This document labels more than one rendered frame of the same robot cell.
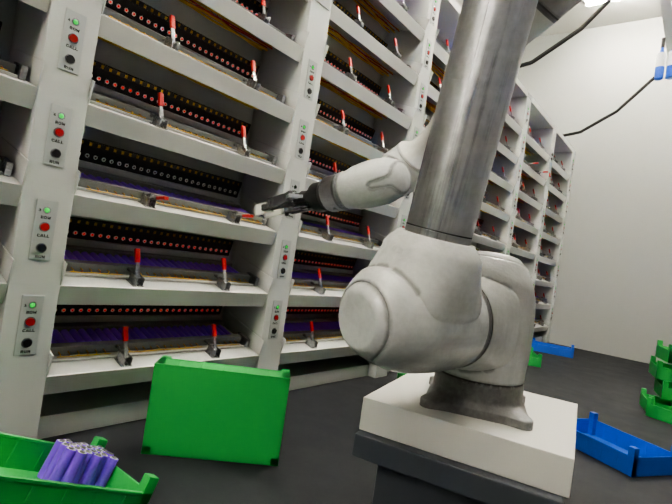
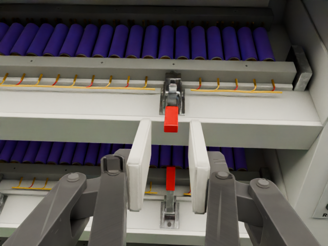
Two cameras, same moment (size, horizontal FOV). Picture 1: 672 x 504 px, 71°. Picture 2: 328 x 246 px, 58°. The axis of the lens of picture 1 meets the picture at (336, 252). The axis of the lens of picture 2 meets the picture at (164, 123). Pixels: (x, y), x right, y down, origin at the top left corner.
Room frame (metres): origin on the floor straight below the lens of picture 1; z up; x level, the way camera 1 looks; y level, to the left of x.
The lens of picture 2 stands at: (1.19, 0.08, 0.71)
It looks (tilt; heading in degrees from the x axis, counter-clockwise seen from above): 34 degrees down; 54
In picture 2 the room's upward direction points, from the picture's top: straight up
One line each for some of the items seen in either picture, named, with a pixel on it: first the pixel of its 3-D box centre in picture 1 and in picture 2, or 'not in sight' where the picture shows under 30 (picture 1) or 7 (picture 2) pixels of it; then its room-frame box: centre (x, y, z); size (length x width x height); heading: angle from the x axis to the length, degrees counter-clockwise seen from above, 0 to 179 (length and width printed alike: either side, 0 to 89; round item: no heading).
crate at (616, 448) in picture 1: (610, 440); not in sight; (1.49, -0.94, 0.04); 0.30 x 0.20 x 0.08; 21
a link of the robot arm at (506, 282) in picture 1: (484, 312); not in sight; (0.85, -0.28, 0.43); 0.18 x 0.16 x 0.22; 129
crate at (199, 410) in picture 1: (219, 409); not in sight; (1.10, 0.21, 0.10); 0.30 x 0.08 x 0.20; 97
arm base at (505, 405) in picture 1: (477, 385); not in sight; (0.88, -0.30, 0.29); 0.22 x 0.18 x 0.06; 163
